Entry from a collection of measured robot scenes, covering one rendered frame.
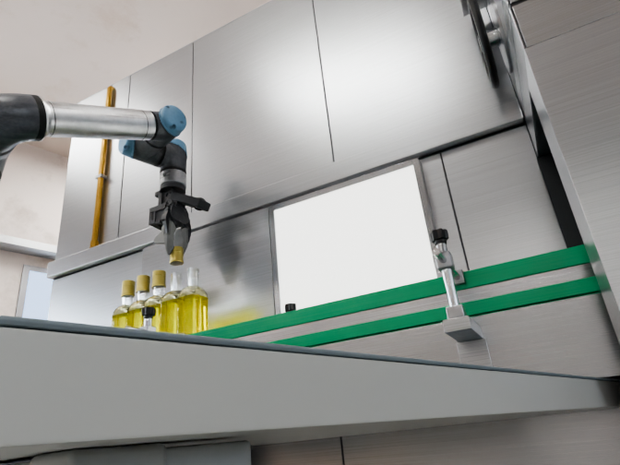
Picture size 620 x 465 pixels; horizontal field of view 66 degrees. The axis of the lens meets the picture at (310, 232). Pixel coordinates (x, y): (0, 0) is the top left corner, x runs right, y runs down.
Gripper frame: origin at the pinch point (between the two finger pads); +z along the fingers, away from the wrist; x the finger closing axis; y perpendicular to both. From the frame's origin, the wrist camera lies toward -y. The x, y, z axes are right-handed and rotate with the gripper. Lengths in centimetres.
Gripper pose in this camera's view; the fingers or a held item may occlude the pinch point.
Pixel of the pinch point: (176, 251)
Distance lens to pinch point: 131.1
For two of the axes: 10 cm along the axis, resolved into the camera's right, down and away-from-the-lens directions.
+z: 0.9, 9.1, -4.1
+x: -4.6, -3.2, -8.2
